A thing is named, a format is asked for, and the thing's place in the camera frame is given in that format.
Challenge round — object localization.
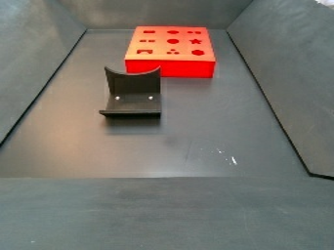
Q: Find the red shape sorter block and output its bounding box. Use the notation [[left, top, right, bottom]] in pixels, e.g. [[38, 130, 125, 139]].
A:
[[125, 26, 217, 78]]

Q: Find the black curved holder stand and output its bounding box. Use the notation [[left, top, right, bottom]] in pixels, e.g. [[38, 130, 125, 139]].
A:
[[99, 67, 162, 117]]

